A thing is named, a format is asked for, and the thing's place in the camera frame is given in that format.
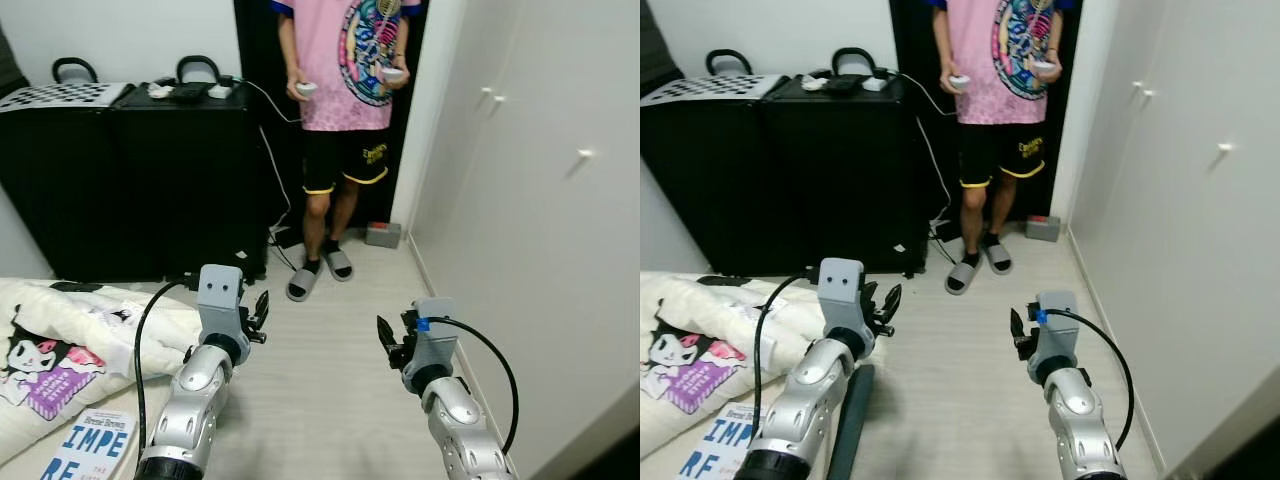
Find white blue lettered book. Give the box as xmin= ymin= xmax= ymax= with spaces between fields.
xmin=40 ymin=408 xmax=136 ymax=480
xmin=678 ymin=403 xmax=766 ymax=480

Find black equipment case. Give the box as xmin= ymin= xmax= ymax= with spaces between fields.
xmin=640 ymin=48 xmax=791 ymax=276
xmin=110 ymin=55 xmax=271 ymax=283
xmin=0 ymin=57 xmax=136 ymax=283
xmin=765 ymin=47 xmax=926 ymax=276

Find white wardrobe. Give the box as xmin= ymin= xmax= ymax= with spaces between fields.
xmin=390 ymin=0 xmax=641 ymax=480
xmin=1050 ymin=0 xmax=1280 ymax=480

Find cream cartoon print quilt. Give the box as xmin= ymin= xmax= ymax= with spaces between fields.
xmin=0 ymin=278 xmax=206 ymax=466
xmin=640 ymin=272 xmax=851 ymax=461

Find person in pink shirt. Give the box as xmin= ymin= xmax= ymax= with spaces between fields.
xmin=925 ymin=0 xmax=1076 ymax=296
xmin=270 ymin=0 xmax=426 ymax=303

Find checkerboard calibration board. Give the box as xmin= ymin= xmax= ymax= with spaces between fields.
xmin=0 ymin=82 xmax=136 ymax=113
xmin=640 ymin=75 xmax=791 ymax=108

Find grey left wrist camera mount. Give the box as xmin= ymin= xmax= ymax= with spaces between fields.
xmin=197 ymin=265 xmax=246 ymax=341
xmin=818 ymin=258 xmax=867 ymax=336

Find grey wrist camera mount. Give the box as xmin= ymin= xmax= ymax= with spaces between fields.
xmin=410 ymin=298 xmax=459 ymax=376
xmin=818 ymin=258 xmax=867 ymax=336
xmin=197 ymin=265 xmax=246 ymax=341
xmin=1035 ymin=290 xmax=1081 ymax=366

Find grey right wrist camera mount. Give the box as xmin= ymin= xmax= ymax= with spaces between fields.
xmin=410 ymin=298 xmax=459 ymax=376
xmin=1035 ymin=290 xmax=1081 ymax=366

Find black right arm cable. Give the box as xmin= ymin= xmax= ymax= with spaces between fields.
xmin=1045 ymin=308 xmax=1134 ymax=451
xmin=425 ymin=316 xmax=519 ymax=451

